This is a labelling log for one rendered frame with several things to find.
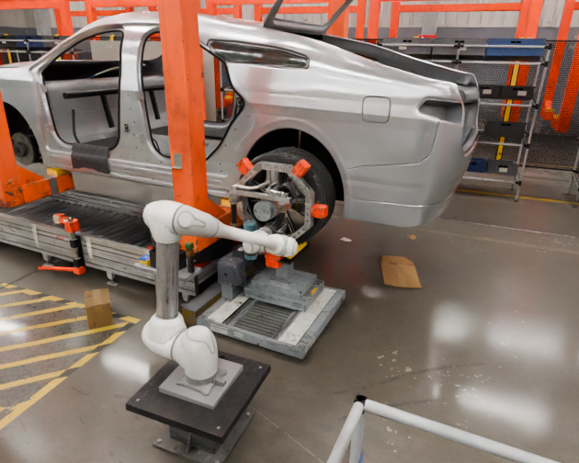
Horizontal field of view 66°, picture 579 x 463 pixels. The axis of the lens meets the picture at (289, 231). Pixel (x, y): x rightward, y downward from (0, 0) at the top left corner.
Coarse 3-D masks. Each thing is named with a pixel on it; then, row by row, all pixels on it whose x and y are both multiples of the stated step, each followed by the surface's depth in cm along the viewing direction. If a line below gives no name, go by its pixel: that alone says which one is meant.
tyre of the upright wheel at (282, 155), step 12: (264, 156) 290; (276, 156) 286; (288, 156) 283; (300, 156) 286; (312, 156) 296; (312, 168) 283; (324, 168) 295; (312, 180) 281; (324, 180) 288; (324, 192) 284; (324, 204) 284; (312, 228) 292; (300, 240) 300
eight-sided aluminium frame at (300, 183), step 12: (252, 168) 287; (264, 168) 283; (276, 168) 281; (288, 168) 276; (240, 180) 294; (300, 180) 276; (312, 192) 278; (240, 204) 301; (312, 204) 282; (240, 216) 304; (300, 228) 287
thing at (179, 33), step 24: (168, 0) 243; (192, 0) 249; (168, 24) 248; (192, 24) 252; (168, 48) 253; (192, 48) 256; (168, 72) 258; (192, 72) 260; (168, 96) 264; (192, 96) 264; (168, 120) 270; (192, 120) 268; (192, 144) 272; (192, 168) 276; (192, 192) 281; (192, 240) 294
